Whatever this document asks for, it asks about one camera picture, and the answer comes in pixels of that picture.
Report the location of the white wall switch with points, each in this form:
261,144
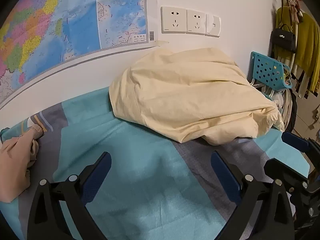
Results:
213,25

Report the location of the blue plastic basket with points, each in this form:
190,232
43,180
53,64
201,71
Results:
265,72

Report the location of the teal grey bed sheet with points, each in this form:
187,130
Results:
137,167

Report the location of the brown plush toy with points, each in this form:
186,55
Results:
293,7

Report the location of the colourful wall map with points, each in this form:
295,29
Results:
75,17

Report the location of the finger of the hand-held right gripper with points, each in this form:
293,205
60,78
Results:
295,141
287,170

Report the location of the cream jacket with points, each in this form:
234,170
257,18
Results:
187,92

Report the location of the white grey cloth bundle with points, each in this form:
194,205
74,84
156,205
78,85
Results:
285,110

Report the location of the white wall socket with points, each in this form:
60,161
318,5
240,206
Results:
196,22
173,19

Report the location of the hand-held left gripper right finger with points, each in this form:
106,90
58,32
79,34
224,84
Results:
225,176

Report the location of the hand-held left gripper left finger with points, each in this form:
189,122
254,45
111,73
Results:
97,177

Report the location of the olive green hanging sweater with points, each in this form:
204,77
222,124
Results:
307,40

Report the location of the black handbag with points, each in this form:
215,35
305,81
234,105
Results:
282,38

